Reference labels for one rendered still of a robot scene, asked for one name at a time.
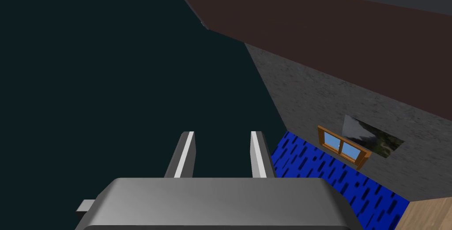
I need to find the grey picture on wall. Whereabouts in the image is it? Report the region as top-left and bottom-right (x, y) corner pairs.
(341, 114), (405, 159)

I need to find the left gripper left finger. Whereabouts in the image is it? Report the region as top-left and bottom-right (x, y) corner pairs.
(164, 131), (196, 179)

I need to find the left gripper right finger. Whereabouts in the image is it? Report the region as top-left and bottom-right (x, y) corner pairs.
(250, 131), (278, 179)

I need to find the wooden framed window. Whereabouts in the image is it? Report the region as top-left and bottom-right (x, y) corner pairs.
(317, 125), (372, 171)

